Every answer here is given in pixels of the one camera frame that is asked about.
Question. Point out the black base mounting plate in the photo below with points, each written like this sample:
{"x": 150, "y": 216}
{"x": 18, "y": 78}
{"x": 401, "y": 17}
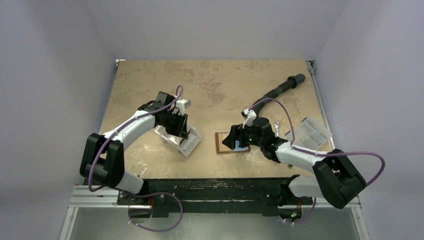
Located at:
{"x": 263, "y": 195}

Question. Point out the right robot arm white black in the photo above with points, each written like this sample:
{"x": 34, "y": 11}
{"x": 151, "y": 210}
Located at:
{"x": 335, "y": 178}

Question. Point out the aluminium rail at table edge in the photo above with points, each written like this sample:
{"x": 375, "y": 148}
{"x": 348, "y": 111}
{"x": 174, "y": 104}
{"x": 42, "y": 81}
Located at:
{"x": 314, "y": 104}

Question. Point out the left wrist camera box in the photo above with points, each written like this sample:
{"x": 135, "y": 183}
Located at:
{"x": 183, "y": 104}

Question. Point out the clear plastic bin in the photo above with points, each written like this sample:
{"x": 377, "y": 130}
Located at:
{"x": 184, "y": 146}

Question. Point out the small silver wrench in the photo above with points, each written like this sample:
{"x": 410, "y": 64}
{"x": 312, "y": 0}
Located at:
{"x": 277, "y": 126}

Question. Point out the clear plastic screw organizer box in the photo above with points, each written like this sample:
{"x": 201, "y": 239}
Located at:
{"x": 311, "y": 134}

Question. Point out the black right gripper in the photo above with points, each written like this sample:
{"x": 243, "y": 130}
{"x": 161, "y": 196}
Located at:
{"x": 241, "y": 133}

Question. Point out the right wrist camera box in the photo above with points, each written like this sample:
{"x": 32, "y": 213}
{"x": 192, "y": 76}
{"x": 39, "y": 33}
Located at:
{"x": 249, "y": 116}

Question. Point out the aluminium front frame rail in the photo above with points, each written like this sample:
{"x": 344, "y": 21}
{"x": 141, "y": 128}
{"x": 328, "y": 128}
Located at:
{"x": 81, "y": 197}

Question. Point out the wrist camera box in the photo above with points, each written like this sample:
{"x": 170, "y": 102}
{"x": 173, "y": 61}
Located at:
{"x": 183, "y": 104}
{"x": 249, "y": 116}

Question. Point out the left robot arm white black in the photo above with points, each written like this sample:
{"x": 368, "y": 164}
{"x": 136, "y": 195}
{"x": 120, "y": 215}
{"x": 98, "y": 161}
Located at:
{"x": 103, "y": 157}

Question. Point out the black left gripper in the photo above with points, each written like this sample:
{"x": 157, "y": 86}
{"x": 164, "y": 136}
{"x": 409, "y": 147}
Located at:
{"x": 180, "y": 130}

